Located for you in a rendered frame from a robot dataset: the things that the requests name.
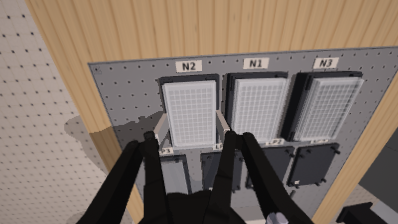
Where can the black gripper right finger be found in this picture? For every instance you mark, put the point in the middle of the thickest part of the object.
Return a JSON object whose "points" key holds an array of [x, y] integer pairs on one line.
{"points": [[275, 203]]}

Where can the black l-shaped nest bracket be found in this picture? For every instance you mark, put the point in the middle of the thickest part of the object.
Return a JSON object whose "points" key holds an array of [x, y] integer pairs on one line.
{"points": [[302, 84]]}

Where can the black l-shaped nest locator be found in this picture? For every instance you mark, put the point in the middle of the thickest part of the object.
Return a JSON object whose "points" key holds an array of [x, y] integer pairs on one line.
{"points": [[190, 78]]}

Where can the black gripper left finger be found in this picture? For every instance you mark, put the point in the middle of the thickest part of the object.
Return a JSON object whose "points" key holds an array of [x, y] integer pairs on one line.
{"points": [[110, 202]]}

